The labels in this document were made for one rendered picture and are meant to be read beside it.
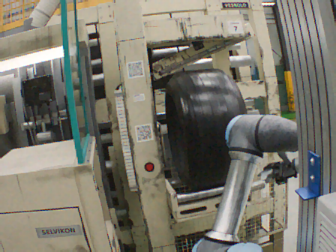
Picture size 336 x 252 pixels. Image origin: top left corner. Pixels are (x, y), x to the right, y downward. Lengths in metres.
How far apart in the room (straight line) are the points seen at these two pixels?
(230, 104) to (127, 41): 0.55
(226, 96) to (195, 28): 0.55
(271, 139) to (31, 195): 0.72
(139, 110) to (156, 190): 0.38
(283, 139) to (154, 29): 1.15
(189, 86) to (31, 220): 0.97
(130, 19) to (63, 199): 1.00
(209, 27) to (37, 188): 1.41
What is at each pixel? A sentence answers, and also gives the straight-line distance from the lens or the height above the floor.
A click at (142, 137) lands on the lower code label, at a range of 1.79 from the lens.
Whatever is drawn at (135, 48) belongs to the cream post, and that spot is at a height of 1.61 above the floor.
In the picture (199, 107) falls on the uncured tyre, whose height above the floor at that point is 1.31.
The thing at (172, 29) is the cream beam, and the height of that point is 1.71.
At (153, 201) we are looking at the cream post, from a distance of 1.86.
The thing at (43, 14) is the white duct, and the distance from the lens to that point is 2.12.
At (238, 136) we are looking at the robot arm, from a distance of 1.18.
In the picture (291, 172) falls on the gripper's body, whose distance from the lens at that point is 1.62.
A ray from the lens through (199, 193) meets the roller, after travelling 1.81.
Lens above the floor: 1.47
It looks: 8 degrees down
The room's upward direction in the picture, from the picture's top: 8 degrees counter-clockwise
